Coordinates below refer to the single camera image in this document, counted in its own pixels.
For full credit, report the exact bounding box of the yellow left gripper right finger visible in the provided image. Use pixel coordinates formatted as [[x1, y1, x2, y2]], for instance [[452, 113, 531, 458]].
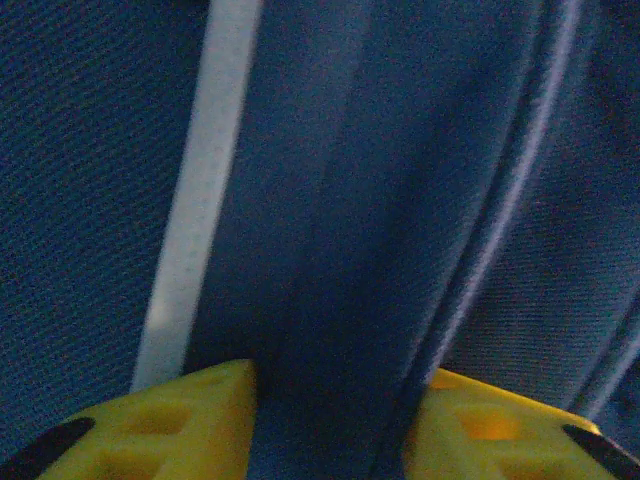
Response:
[[404, 367, 640, 480]]

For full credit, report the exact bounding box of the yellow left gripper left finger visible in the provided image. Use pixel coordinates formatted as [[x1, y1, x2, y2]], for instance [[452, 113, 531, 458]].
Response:
[[0, 358, 259, 480]]

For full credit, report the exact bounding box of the navy blue backpack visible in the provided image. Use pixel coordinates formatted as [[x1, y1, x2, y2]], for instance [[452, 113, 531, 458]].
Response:
[[0, 0, 640, 480]]

